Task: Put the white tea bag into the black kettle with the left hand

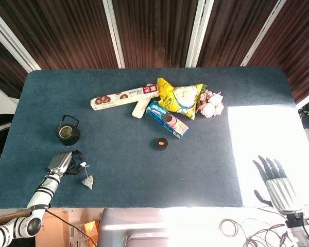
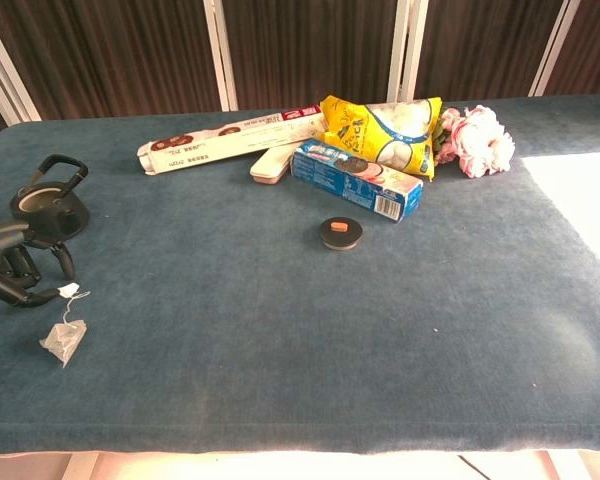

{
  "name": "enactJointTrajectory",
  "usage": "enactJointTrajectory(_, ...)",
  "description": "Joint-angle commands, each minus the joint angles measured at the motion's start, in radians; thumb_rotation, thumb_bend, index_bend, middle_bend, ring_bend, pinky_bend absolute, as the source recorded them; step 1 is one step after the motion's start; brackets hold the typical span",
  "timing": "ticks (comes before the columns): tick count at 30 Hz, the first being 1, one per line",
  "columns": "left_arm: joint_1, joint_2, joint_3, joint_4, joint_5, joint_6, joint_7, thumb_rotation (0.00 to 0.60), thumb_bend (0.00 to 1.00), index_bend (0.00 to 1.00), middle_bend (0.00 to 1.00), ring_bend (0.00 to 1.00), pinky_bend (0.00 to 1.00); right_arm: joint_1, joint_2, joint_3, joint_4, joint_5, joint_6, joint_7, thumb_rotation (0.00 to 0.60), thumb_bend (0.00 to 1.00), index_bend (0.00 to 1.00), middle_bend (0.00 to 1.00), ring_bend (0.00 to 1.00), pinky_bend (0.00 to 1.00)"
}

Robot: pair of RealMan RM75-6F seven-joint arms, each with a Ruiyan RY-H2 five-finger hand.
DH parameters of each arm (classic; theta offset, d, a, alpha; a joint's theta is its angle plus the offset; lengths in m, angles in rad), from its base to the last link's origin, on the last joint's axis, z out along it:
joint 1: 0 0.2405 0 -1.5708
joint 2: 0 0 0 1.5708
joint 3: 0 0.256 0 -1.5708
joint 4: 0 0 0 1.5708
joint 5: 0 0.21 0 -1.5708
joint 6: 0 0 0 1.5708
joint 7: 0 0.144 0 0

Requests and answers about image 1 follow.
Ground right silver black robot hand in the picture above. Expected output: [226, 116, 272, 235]
[252, 155, 299, 213]

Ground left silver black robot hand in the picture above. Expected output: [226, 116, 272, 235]
[46, 150, 83, 178]

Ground tea bag with tag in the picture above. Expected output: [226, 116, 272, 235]
[79, 162, 94, 190]

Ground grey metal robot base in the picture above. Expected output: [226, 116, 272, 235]
[97, 207, 176, 247]

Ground black cast iron teapot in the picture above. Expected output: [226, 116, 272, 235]
[57, 114, 81, 147]

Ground black round lid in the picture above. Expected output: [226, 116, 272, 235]
[150, 137, 169, 151]

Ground yellow snack bag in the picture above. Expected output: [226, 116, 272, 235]
[157, 77, 204, 121]

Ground orange printed carton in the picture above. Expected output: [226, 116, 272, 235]
[68, 220, 100, 247]

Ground dark blue table mat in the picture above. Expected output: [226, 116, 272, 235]
[0, 66, 299, 209]

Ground long white cookie box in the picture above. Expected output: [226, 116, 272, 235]
[90, 85, 160, 111]

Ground small white rectangular block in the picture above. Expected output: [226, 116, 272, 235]
[132, 98, 150, 119]

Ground pink artificial flower bouquet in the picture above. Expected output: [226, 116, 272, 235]
[196, 84, 225, 118]

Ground blue oreo cookie box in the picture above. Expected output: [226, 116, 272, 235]
[146, 100, 190, 139]

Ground tangled dark cables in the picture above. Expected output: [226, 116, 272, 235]
[218, 207, 309, 247]

